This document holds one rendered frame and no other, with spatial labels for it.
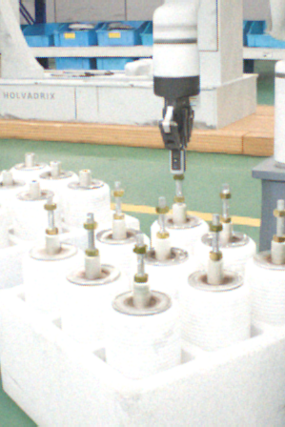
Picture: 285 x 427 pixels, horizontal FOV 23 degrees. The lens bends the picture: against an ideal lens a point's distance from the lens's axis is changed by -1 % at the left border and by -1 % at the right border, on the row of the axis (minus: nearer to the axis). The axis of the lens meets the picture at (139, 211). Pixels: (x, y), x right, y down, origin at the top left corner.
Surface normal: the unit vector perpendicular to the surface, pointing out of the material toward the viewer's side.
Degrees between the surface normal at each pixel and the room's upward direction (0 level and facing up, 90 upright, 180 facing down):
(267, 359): 90
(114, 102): 90
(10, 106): 90
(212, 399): 90
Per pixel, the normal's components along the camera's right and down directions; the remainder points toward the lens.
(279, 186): -0.45, 0.27
